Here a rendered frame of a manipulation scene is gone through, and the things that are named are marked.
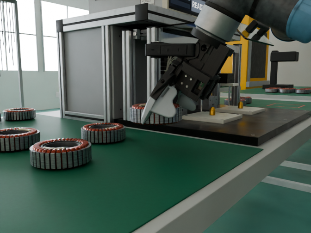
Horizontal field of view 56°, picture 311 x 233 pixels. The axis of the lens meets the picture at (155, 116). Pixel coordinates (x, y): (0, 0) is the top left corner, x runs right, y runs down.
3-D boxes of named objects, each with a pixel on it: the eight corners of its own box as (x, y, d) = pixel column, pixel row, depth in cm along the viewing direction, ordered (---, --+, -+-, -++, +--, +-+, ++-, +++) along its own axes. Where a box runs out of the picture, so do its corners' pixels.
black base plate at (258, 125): (310, 115, 119) (311, 110, 118) (257, 146, 69) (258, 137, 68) (207, 107, 147) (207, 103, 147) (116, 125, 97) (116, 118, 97)
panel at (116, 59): (208, 103, 148) (210, 42, 143) (114, 119, 96) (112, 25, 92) (206, 103, 148) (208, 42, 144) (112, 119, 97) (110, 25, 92)
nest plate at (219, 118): (242, 118, 99) (242, 114, 98) (223, 124, 87) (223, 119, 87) (203, 114, 108) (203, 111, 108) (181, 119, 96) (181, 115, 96)
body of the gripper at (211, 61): (193, 105, 54) (227, 46, 50) (158, 81, 57) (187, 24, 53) (206, 101, 61) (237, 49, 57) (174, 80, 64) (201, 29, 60)
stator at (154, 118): (189, 119, 65) (189, 102, 65) (168, 127, 55) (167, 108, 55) (146, 117, 71) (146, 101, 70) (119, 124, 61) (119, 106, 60)
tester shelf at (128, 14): (240, 40, 135) (240, 30, 134) (147, 19, 82) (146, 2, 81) (163, 46, 162) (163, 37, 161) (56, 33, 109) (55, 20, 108)
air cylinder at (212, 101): (216, 108, 126) (217, 95, 126) (208, 109, 121) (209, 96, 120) (206, 107, 129) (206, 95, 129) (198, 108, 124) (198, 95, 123)
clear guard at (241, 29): (274, 45, 93) (275, 27, 92) (245, 39, 74) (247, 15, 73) (186, 51, 112) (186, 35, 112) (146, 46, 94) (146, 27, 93)
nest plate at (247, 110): (265, 110, 118) (265, 107, 117) (251, 114, 106) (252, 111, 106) (230, 108, 127) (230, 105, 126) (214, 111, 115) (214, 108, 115)
